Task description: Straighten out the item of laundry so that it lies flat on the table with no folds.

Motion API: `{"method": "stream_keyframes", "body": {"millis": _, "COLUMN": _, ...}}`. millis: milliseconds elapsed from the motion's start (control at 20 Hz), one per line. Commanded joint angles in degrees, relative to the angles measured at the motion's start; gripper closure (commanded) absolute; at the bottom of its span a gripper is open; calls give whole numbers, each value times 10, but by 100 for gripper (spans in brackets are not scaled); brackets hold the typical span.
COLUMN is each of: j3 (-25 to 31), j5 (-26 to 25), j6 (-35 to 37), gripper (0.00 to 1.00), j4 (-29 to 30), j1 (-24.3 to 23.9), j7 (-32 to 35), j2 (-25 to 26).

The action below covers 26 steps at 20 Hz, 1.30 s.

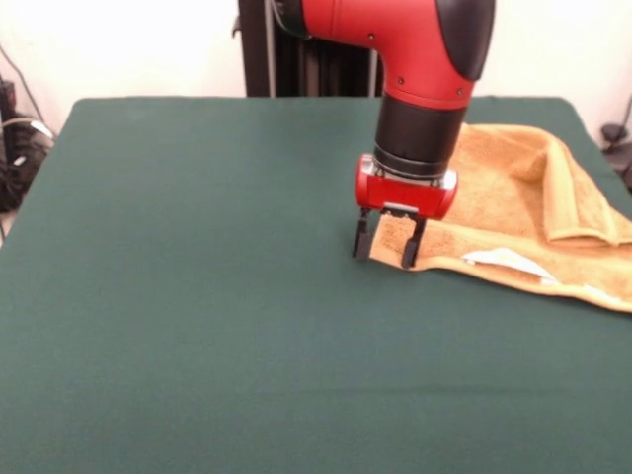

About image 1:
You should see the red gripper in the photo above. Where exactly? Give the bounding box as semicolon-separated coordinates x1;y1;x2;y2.
352;153;459;271

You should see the tan terry towel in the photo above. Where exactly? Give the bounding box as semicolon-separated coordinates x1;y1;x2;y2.
367;121;632;315

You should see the dark green table cloth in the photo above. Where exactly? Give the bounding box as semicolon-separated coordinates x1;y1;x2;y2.
0;96;632;474

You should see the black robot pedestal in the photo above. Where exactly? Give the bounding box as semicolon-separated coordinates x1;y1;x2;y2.
230;0;386;98

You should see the white cable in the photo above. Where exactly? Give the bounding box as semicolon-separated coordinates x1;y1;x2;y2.
0;114;56;147

